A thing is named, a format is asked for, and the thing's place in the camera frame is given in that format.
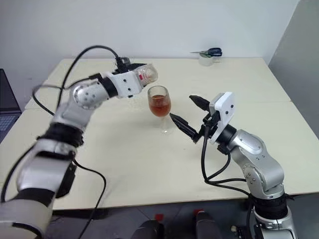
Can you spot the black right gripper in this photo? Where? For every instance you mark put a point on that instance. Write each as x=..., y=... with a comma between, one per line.
x=210, y=123

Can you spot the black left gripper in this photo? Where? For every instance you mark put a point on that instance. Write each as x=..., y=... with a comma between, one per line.
x=127, y=68

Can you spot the clear plastic bottle pink label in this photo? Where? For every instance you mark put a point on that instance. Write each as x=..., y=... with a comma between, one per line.
x=149, y=74

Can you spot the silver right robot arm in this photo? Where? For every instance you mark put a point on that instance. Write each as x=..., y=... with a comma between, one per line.
x=254, y=154

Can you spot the clear wine glass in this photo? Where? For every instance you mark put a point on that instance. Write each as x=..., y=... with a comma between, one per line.
x=159, y=107

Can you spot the black round roll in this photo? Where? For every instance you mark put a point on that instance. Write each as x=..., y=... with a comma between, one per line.
x=126, y=59

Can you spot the clear tape roll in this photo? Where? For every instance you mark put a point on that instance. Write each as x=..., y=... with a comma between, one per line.
x=207, y=61

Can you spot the small red block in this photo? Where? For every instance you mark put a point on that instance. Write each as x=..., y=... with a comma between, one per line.
x=159, y=216
x=198, y=212

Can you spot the dark rounded shape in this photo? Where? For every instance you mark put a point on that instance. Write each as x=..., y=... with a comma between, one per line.
x=208, y=225
x=150, y=230

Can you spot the black ribbed block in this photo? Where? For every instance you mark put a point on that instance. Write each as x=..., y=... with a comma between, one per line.
x=243, y=229

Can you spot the dark laptop computer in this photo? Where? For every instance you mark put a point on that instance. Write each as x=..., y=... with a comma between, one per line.
x=7, y=122

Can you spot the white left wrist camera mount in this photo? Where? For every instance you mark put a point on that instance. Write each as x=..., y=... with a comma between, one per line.
x=127, y=84

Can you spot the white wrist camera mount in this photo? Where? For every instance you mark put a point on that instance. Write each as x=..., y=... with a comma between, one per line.
x=127, y=84
x=225, y=104

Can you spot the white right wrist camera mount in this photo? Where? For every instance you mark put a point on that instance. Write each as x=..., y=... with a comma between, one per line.
x=225, y=104

